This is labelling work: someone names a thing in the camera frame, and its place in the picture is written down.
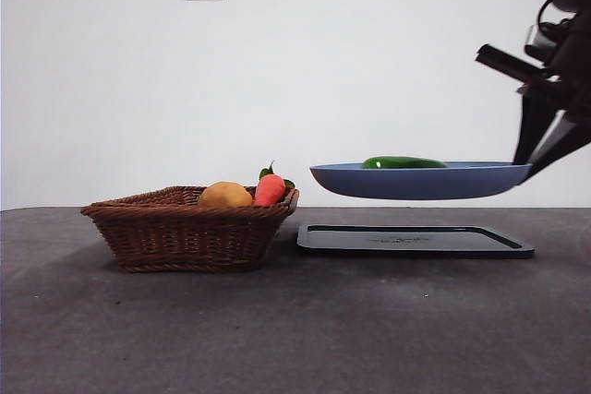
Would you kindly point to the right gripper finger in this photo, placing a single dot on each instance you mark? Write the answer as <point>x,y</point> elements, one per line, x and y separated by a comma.
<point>533,131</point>
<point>565,140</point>

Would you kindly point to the light blue plate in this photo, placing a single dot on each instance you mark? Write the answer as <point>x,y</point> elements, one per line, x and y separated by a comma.
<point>415,182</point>

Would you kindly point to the green pepper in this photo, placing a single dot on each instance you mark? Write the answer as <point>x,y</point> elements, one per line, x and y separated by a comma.
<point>401,163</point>

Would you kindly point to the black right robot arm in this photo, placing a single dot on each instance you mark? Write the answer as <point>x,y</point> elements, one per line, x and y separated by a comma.
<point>575,71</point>

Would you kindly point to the black rectangular tray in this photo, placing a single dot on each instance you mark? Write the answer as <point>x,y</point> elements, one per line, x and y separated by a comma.
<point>415,251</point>

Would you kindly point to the orange carrot with green leaves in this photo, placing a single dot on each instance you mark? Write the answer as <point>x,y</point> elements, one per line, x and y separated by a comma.
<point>270,188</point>

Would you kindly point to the yellow potato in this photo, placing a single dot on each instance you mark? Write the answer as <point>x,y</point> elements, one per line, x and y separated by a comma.
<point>225,195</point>

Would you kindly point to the brown wicker basket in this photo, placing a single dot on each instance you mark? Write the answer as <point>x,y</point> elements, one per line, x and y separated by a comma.
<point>184,237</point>

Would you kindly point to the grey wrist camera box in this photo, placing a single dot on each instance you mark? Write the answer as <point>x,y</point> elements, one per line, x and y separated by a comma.
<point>540,43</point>

